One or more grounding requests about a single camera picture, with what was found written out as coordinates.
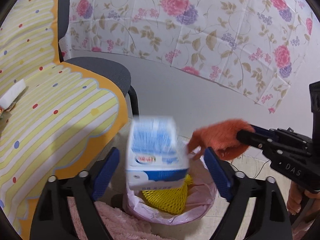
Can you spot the white sponge block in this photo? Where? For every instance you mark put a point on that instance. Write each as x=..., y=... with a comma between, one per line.
x=11, y=94

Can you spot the blue white milk carton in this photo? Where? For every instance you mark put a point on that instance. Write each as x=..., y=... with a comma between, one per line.
x=156, y=159

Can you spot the pink fluffy rug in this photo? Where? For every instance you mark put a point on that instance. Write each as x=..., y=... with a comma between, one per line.
x=119, y=224

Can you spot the yellow striped dotted cloth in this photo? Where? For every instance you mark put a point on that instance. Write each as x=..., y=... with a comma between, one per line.
x=63, y=119

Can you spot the grey office chair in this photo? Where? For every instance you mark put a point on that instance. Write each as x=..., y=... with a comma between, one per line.
x=115, y=72

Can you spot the floral pattern wall sheet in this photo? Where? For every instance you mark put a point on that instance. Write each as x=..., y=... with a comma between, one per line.
x=254, y=47

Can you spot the pink lined trash bin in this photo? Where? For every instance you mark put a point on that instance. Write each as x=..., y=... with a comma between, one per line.
x=201, y=196

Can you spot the orange knit glove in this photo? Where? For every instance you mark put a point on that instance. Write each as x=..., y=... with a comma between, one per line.
x=221, y=137

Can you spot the right human hand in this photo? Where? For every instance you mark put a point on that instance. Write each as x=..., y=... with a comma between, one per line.
x=295, y=198

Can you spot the yellow foam net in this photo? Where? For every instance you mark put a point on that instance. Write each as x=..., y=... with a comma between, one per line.
x=172, y=201

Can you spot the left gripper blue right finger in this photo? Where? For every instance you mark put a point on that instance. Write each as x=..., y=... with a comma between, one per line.
x=269, y=219

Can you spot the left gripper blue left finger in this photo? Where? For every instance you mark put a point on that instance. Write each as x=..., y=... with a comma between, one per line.
x=52, y=218

